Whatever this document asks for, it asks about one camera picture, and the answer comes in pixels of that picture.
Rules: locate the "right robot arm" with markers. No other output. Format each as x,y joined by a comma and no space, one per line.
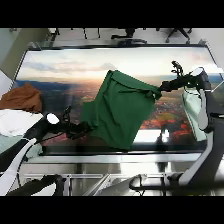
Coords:
201,166

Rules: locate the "white garment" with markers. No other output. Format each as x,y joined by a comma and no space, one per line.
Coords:
16,121

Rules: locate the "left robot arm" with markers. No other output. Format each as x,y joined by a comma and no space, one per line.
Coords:
36,129

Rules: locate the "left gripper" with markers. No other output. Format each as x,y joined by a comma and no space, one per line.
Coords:
79,130

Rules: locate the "green T-shirt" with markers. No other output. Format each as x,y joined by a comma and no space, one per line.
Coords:
120,110

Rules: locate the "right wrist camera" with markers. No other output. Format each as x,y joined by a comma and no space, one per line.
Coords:
176,68

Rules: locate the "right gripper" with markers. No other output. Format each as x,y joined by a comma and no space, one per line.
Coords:
171,85

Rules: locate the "brown garment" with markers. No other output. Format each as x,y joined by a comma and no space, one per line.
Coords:
23,98

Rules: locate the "pale green garment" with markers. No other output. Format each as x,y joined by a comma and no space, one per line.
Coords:
192,110
8,143

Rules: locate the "silver frame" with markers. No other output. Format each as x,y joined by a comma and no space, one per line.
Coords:
100,173

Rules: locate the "black office chair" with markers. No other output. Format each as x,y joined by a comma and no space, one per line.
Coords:
128,36
178,33

